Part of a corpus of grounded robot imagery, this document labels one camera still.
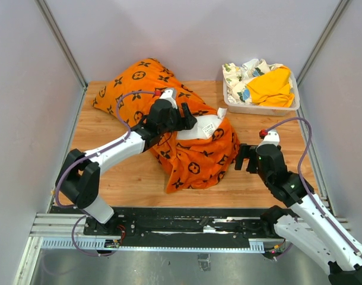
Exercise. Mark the orange patterned pillowcase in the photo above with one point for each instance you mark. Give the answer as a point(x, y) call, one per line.
point(196, 164)

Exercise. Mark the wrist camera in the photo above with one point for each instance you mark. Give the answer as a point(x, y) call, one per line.
point(169, 94)
point(269, 137)

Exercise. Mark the white printed cloth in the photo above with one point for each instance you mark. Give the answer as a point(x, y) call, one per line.
point(237, 78)

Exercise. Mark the yellow cloth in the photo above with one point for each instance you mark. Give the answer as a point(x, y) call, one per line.
point(272, 89)

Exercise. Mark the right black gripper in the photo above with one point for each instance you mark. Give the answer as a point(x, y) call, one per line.
point(245, 151)

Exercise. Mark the white slotted cable duct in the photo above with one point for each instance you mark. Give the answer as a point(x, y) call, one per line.
point(102, 245)

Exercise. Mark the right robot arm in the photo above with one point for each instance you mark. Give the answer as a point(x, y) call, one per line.
point(326, 241)

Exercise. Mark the white pillow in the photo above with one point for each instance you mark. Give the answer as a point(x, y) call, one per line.
point(205, 126)

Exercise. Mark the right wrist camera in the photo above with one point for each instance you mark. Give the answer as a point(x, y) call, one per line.
point(269, 137)

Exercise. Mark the aluminium frame post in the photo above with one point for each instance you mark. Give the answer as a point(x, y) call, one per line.
point(50, 20)
point(334, 19)

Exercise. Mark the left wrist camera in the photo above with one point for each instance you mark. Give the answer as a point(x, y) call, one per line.
point(169, 94)

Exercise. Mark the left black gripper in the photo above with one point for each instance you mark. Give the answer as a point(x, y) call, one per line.
point(183, 122)

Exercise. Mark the right aluminium frame post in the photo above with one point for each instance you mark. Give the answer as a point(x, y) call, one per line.
point(334, 19)

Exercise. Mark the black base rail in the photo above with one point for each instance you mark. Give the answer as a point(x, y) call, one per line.
point(179, 227)

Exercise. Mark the white plastic basket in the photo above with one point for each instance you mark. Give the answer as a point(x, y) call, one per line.
point(264, 110)

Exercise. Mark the left aluminium frame post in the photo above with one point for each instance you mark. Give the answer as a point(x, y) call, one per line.
point(50, 20)

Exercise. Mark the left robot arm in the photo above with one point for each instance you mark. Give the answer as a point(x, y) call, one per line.
point(79, 177)

